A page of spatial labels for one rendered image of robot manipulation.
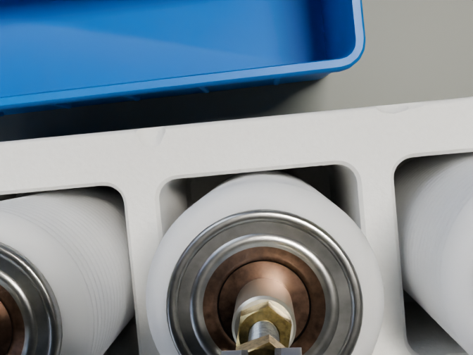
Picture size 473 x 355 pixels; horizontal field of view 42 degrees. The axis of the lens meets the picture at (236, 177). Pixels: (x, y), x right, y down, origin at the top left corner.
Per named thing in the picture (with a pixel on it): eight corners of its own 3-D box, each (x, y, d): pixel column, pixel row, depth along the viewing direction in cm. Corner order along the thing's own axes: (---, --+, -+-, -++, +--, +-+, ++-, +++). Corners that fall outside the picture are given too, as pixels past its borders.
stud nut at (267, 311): (225, 329, 21) (224, 337, 20) (257, 291, 21) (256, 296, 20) (270, 365, 21) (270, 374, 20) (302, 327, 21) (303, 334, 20)
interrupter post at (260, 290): (223, 318, 24) (217, 344, 21) (249, 263, 24) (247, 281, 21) (278, 344, 24) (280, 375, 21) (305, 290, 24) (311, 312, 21)
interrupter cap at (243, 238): (136, 346, 25) (133, 353, 24) (218, 175, 24) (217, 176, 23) (308, 431, 24) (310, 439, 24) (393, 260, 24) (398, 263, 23)
